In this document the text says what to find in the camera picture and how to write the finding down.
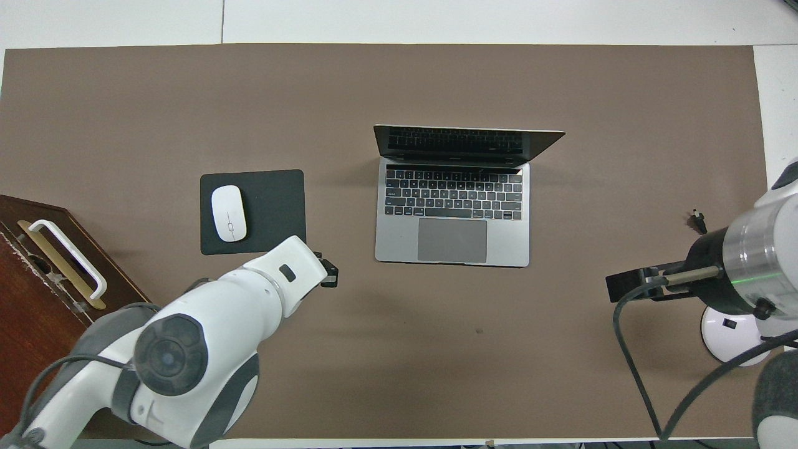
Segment gold handle backplate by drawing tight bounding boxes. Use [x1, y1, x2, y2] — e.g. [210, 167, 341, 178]
[17, 220, 107, 311]

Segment white computer mouse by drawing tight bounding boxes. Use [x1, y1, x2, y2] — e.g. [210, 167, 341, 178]
[211, 185, 248, 243]

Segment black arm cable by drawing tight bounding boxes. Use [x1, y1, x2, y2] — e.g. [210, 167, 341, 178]
[0, 278, 209, 449]
[613, 266, 798, 440]

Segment black mouse pad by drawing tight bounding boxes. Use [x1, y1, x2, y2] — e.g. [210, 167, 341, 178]
[199, 169, 307, 256]

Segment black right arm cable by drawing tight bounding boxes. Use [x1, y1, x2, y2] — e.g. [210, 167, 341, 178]
[613, 266, 798, 440]

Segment dark wooden box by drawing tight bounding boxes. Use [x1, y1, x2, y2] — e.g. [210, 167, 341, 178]
[0, 195, 150, 431]

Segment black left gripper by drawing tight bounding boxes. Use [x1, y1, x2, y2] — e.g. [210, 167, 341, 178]
[312, 251, 339, 288]

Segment brown table mat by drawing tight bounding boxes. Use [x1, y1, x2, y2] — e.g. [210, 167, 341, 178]
[0, 44, 794, 440]

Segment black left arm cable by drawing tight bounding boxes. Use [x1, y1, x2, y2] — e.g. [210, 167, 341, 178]
[0, 278, 209, 449]

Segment silver laptop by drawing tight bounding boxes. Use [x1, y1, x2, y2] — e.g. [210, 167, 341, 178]
[373, 124, 566, 268]

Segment white box handle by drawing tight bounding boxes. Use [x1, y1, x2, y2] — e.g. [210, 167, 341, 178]
[28, 220, 108, 301]

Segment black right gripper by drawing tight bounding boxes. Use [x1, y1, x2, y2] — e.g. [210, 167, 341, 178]
[606, 228, 749, 316]

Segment white desk lamp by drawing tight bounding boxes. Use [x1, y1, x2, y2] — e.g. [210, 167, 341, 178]
[701, 306, 798, 367]

